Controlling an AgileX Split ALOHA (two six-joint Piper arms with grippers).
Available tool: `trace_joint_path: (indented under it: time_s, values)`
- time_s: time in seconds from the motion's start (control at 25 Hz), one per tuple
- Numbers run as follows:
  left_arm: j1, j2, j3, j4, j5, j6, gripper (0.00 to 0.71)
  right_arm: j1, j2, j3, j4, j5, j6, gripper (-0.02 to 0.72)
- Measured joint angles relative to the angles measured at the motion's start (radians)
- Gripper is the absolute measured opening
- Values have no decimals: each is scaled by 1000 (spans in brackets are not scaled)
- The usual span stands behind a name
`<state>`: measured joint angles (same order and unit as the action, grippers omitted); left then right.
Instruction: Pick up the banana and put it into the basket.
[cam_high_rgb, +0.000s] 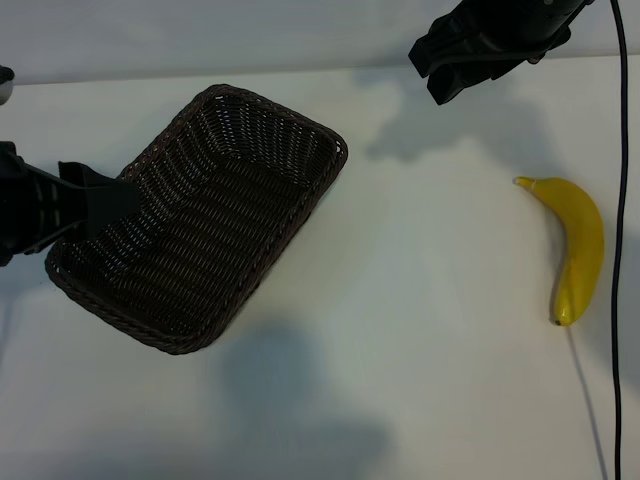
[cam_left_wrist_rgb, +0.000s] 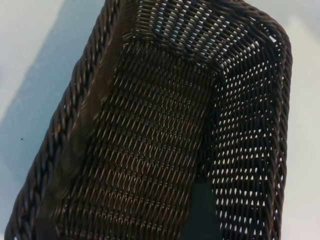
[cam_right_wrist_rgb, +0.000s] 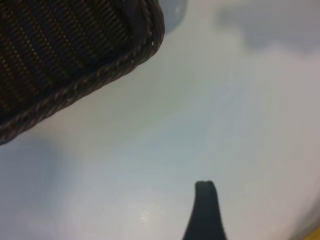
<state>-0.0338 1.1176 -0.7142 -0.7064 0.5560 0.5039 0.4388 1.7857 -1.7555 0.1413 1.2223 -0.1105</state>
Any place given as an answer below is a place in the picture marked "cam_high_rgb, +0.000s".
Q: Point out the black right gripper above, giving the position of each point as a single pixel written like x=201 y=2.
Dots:
x=515 y=30

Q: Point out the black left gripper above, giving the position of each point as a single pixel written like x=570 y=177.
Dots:
x=35 y=210

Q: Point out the dark brown woven basket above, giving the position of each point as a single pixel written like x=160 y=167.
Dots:
x=210 y=240

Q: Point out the yellow banana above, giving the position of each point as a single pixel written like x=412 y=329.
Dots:
x=580 y=235

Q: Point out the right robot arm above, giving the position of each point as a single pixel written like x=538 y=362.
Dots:
x=575 y=5

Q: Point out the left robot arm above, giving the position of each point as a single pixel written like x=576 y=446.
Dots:
x=5 y=87

